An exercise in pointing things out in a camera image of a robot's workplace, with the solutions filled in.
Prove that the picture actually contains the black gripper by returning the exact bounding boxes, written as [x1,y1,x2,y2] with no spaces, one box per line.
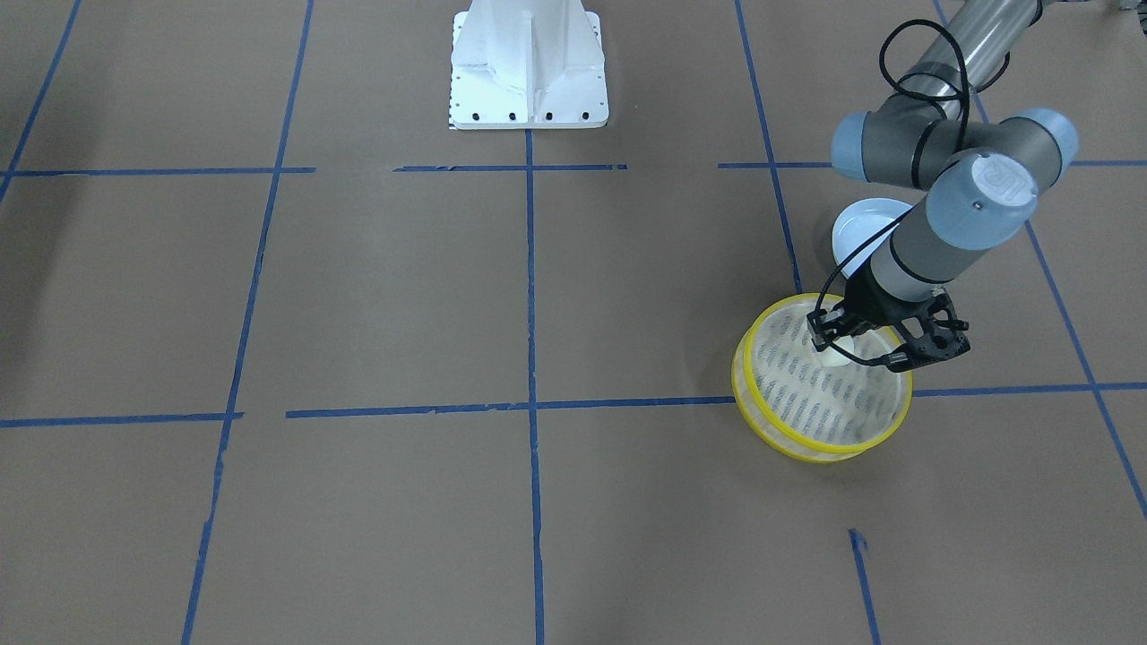
[806,269,972,373]

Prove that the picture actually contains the white steamed bun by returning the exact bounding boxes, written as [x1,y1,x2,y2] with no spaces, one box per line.
[820,336,860,367]

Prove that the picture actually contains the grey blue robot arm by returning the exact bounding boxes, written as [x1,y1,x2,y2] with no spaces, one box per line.
[806,1,1079,373]

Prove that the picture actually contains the yellow round steamer basket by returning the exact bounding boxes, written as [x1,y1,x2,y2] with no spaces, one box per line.
[729,293,914,464]

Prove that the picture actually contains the light blue plate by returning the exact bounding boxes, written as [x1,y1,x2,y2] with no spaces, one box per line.
[832,199,912,279]

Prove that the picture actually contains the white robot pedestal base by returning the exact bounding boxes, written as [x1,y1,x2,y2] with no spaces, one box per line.
[448,1,610,131]

